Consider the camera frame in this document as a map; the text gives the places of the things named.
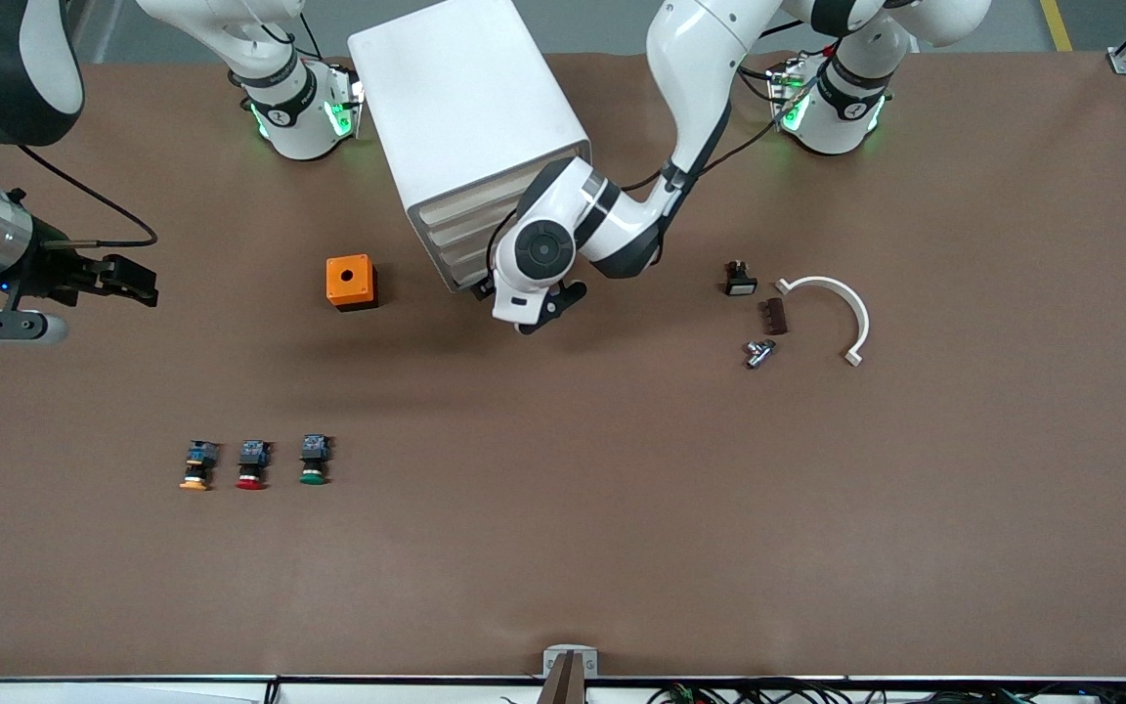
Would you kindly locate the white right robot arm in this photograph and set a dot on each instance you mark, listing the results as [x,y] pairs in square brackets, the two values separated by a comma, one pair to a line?
[280,108]

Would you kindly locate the silver metal fitting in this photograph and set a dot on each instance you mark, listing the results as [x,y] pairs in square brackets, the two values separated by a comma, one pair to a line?
[758,353]

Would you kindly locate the black switch with white face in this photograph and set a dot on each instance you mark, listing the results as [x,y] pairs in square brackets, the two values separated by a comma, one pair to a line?
[741,284]

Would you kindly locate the brown ribbed block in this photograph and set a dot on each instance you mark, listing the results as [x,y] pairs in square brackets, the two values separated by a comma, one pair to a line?
[777,317]

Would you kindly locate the yellow push button switch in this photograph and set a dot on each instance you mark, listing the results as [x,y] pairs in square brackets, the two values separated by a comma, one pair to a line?
[196,467]

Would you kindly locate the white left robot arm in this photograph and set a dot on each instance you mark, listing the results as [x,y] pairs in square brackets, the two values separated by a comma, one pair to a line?
[690,78]

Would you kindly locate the brown table cover sheet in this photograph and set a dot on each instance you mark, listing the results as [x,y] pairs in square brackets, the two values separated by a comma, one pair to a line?
[563,557]

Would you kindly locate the grey mount bracket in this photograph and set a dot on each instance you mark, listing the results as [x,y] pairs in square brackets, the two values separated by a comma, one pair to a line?
[551,657]

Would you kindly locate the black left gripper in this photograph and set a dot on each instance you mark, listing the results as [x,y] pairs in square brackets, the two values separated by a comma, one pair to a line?
[481,288]

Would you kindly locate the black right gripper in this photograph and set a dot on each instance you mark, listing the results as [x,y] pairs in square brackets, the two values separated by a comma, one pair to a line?
[48,270]

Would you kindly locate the brown camera pole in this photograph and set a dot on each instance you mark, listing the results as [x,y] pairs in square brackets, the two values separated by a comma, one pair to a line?
[563,684]

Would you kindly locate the orange button enclosure box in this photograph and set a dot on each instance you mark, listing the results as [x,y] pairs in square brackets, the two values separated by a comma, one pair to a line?
[348,279]

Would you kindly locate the white curved pipe clamp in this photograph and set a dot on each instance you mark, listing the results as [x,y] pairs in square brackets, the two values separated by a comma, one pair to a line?
[861,313]

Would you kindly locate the green push button switch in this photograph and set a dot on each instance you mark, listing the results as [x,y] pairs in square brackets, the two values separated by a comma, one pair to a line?
[315,462]

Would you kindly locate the red push button switch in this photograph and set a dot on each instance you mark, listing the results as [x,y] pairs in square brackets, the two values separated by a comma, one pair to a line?
[252,464]

